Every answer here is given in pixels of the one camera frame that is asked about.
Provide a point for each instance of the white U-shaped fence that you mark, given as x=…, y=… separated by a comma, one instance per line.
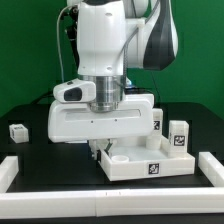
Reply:
x=30, y=205

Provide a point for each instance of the black camera on mount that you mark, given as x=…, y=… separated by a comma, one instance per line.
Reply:
x=71, y=31

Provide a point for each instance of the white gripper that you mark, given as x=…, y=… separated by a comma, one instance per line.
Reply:
x=76, y=122

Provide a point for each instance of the white square table top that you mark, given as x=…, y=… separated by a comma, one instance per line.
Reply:
x=138, y=162

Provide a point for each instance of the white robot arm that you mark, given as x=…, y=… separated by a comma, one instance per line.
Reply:
x=112, y=36

